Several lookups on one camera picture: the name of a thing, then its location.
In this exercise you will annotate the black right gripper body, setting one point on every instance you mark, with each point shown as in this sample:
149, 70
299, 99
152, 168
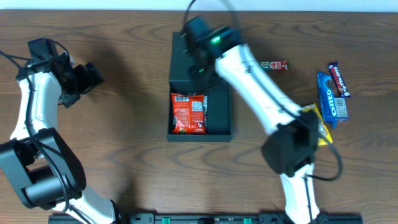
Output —
193, 58

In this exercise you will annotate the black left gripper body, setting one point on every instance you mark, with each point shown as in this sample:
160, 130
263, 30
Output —
78, 82

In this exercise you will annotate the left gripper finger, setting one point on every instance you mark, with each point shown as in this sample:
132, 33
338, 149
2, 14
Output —
83, 78
95, 78

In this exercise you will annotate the black rectangular box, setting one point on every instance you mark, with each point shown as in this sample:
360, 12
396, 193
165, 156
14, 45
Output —
184, 79

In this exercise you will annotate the red snack packet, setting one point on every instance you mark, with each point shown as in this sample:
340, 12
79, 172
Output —
188, 113

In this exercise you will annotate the green red KitKat bar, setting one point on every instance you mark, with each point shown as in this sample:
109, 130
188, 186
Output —
274, 65

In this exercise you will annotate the Cadbury Dairy Milk bar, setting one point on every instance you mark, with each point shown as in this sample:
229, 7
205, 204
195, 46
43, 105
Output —
338, 80

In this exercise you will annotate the yellow sunflower seed packet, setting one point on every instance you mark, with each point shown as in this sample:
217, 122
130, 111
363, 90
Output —
321, 125

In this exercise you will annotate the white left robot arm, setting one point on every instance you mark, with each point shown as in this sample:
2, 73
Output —
38, 163

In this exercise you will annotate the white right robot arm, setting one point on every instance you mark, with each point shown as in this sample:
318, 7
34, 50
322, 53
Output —
293, 133

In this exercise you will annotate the blue Oreo packet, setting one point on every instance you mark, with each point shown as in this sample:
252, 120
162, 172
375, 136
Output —
333, 109

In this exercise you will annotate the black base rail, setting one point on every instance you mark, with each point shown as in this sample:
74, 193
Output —
264, 218

